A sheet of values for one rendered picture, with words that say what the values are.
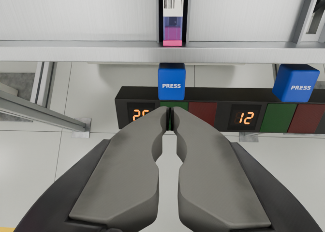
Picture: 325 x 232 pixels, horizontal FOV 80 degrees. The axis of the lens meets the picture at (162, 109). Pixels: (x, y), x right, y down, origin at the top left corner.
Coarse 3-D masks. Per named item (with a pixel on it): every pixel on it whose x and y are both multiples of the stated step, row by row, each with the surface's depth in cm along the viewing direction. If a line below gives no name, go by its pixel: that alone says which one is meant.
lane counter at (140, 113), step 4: (128, 104) 21; (132, 104) 21; (136, 104) 21; (140, 104) 21; (144, 104) 21; (148, 104) 21; (152, 104) 21; (128, 108) 21; (132, 108) 21; (136, 108) 21; (140, 108) 21; (144, 108) 21; (148, 108) 21; (152, 108) 21; (128, 112) 21; (132, 112) 21; (136, 112) 21; (140, 112) 21; (144, 112) 21; (148, 112) 21; (128, 116) 21; (132, 116) 21; (136, 116) 21; (140, 116) 21; (132, 120) 22
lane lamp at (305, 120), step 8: (304, 104) 20; (312, 104) 20; (320, 104) 20; (296, 112) 20; (304, 112) 20; (312, 112) 20; (320, 112) 20; (296, 120) 21; (304, 120) 21; (312, 120) 21; (288, 128) 21; (296, 128) 21; (304, 128) 21; (312, 128) 21
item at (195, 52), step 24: (0, 48) 15; (24, 48) 15; (48, 48) 15; (72, 48) 15; (96, 48) 15; (120, 48) 15; (144, 48) 15; (168, 48) 15; (192, 48) 14; (216, 48) 14; (240, 48) 14; (264, 48) 14; (288, 48) 14; (312, 48) 14
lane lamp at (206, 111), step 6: (192, 102) 20; (198, 102) 20; (204, 102) 20; (210, 102) 20; (216, 102) 20; (192, 108) 21; (198, 108) 21; (204, 108) 20; (210, 108) 20; (198, 114) 21; (204, 114) 21; (210, 114) 21; (204, 120) 21; (210, 120) 21
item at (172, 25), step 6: (168, 18) 14; (174, 18) 14; (180, 18) 14; (168, 24) 14; (174, 24) 14; (180, 24) 14; (168, 30) 14; (174, 30) 14; (180, 30) 14; (168, 36) 15; (174, 36) 15; (180, 36) 15
